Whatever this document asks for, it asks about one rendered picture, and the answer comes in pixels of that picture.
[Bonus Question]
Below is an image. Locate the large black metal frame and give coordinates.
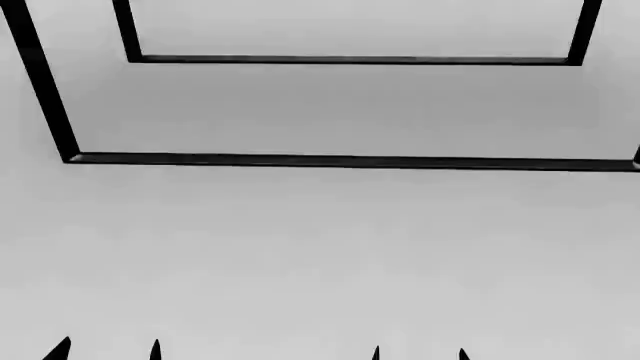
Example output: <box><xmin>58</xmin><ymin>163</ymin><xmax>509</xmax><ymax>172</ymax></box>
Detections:
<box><xmin>0</xmin><ymin>0</ymin><xmax>640</xmax><ymax>174</ymax></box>

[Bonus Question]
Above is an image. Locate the small black metal frame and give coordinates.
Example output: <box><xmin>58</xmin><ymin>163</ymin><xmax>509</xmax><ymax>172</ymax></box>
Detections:
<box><xmin>111</xmin><ymin>0</ymin><xmax>604</xmax><ymax>68</ymax></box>

